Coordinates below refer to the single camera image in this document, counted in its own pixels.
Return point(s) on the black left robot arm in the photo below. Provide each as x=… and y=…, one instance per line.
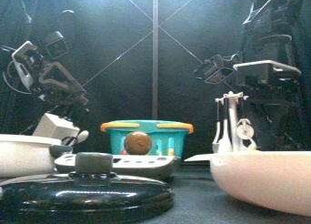
x=67, y=24

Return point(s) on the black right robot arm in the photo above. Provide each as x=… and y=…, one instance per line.
x=280, y=27

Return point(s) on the white utensil rack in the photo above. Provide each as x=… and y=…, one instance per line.
x=234, y=118

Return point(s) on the white toy spoon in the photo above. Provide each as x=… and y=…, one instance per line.
x=83, y=136

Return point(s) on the white toy pizza cutter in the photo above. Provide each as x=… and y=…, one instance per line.
x=245, y=131

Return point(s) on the white toy turner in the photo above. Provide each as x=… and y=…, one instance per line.
x=225, y=142

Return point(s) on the white toy spatula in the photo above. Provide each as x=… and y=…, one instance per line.
x=217, y=141

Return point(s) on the white toy pot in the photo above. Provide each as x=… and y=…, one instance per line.
x=22, y=154

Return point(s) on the brown round toy food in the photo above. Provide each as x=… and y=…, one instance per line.
x=138, y=143

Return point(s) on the flat white toy board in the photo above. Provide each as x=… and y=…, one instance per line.
x=198, y=157

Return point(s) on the white tray with items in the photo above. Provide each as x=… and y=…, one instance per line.
x=138, y=165

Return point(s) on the white bowl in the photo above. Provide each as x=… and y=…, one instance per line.
x=264, y=179

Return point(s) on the black lid with grey knob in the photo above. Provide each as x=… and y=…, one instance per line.
x=85, y=194

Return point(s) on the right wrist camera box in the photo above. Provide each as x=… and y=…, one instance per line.
x=214, y=69

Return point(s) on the vertical metal frame pole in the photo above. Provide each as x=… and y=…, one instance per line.
x=155, y=51

